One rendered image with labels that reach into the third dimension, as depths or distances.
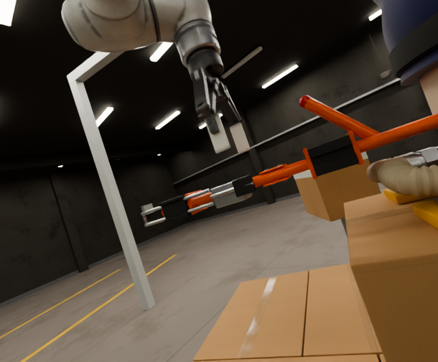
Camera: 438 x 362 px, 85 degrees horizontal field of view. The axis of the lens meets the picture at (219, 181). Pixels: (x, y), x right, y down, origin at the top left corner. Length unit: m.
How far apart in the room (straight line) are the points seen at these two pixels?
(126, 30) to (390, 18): 0.46
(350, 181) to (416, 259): 1.63
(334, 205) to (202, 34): 1.58
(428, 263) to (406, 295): 0.04
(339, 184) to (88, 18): 1.73
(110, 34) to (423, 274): 0.60
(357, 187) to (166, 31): 1.68
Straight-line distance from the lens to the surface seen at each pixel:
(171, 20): 0.59
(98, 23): 0.57
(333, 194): 1.92
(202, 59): 0.55
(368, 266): 0.35
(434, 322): 0.38
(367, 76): 8.78
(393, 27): 0.53
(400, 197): 0.57
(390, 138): 0.48
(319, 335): 0.97
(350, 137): 0.46
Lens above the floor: 1.08
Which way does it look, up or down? 3 degrees up
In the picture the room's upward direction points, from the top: 19 degrees counter-clockwise
